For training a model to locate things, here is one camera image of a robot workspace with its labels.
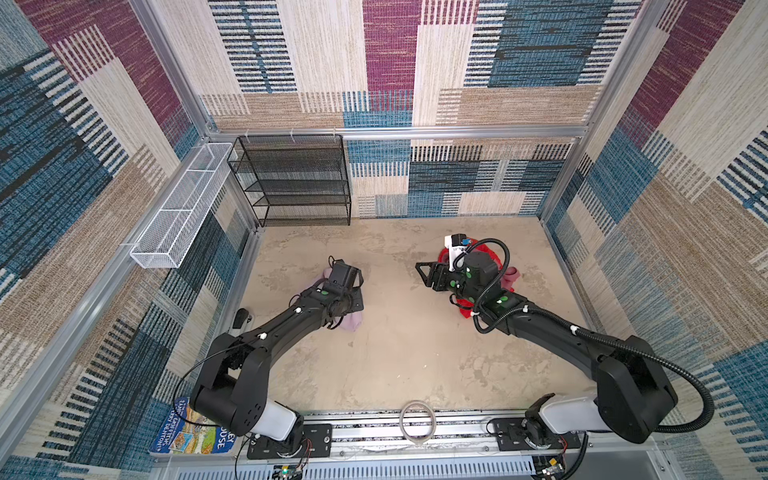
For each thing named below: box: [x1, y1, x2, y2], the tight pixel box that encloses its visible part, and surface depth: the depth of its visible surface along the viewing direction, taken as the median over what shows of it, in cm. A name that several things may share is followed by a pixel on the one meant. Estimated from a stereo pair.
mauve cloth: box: [501, 266, 521, 291], surface depth 91 cm
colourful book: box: [148, 397, 237, 457], surface depth 72 cm
